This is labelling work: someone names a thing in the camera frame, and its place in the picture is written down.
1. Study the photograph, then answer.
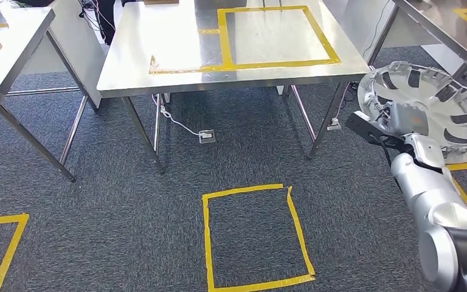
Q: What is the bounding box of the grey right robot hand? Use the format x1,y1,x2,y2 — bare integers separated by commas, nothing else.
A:
386,102,428,138

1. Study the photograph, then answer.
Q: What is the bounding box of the silver plastic wheel cover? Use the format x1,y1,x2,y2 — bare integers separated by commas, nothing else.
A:
357,61,467,165

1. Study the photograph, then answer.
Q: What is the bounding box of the stainless steel table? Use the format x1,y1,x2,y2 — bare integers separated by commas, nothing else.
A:
368,0,467,82
96,0,372,175
0,4,102,183

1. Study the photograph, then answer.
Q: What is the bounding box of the yellow table tape rectangle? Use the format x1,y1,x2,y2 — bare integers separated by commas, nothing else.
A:
148,5,342,76

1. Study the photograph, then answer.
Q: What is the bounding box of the metal floor socket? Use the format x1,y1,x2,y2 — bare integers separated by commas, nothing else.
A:
198,130,217,145

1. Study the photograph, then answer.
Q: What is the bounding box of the white power cable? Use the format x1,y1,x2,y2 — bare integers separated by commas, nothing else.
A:
151,94,204,138

